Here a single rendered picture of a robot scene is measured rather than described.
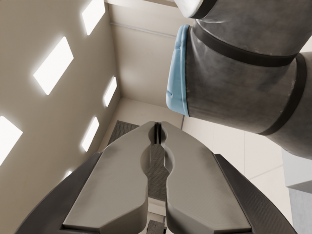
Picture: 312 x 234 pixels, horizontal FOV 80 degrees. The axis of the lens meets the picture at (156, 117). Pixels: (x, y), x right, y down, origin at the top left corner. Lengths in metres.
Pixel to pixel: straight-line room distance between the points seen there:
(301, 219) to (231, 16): 0.49
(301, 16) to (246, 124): 0.16
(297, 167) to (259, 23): 0.29
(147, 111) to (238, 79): 9.80
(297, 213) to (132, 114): 9.52
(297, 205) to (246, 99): 0.38
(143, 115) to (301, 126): 9.64
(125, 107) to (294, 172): 9.90
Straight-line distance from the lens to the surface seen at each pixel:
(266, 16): 0.24
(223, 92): 0.28
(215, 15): 0.24
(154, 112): 10.02
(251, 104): 0.31
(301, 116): 0.34
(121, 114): 9.96
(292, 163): 0.46
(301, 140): 0.36
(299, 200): 0.61
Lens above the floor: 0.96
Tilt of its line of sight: 3 degrees up
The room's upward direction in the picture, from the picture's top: 76 degrees counter-clockwise
